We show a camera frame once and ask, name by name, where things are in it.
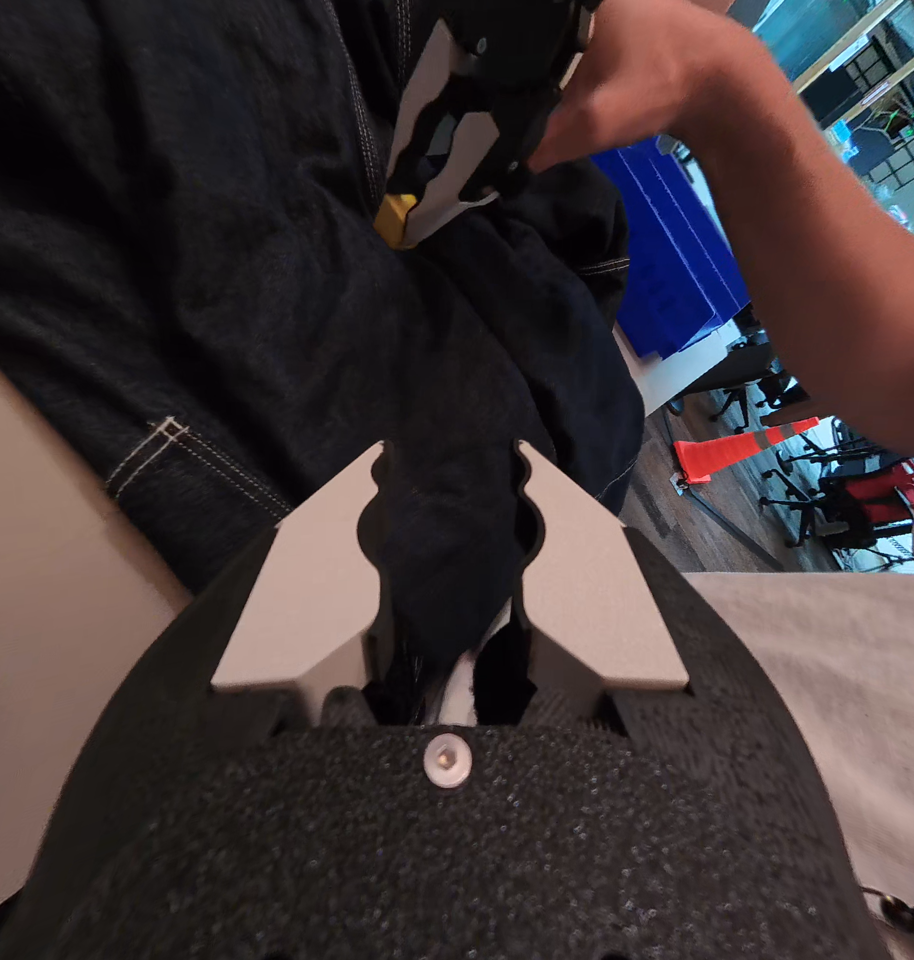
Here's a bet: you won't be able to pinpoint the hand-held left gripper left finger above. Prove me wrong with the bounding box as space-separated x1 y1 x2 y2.
211 439 394 727

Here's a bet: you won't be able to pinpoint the dark denim pants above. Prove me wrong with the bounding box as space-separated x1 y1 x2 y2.
0 0 645 721

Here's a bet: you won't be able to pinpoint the person's right forearm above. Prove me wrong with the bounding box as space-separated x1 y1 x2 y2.
682 30 914 460

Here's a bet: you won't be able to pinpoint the blue plastic bin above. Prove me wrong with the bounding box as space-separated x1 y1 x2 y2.
592 135 752 361

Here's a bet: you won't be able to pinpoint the black badge reel with strap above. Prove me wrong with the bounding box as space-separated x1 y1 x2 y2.
862 888 914 939

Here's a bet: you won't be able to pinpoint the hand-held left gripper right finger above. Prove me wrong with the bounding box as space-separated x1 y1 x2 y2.
511 439 690 725

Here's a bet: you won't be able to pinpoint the black office chair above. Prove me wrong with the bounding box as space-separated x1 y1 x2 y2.
760 450 829 549

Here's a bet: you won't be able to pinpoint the red office chair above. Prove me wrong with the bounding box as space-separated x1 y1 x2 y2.
824 461 914 547

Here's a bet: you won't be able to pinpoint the orange traffic cone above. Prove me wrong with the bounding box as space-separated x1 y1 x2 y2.
673 416 821 485

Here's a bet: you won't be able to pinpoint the person's white shirt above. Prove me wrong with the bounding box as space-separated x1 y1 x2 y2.
427 571 914 901

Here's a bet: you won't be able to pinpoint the yellow wooden block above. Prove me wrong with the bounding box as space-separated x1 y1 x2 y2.
374 193 419 249

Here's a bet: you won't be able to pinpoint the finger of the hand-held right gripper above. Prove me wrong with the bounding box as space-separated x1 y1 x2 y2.
404 111 503 250
385 16 476 226

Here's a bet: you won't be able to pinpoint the person's right hand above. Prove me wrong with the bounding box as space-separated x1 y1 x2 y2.
532 0 773 175

